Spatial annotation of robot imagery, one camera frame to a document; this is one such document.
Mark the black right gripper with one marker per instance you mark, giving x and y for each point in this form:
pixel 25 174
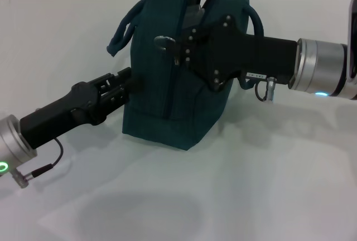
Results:
pixel 240 51

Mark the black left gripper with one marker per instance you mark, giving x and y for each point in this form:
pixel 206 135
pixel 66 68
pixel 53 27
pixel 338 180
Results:
pixel 58 115

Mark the dark teal insulated lunch bag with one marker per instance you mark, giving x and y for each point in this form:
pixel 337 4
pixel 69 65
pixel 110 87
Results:
pixel 156 84

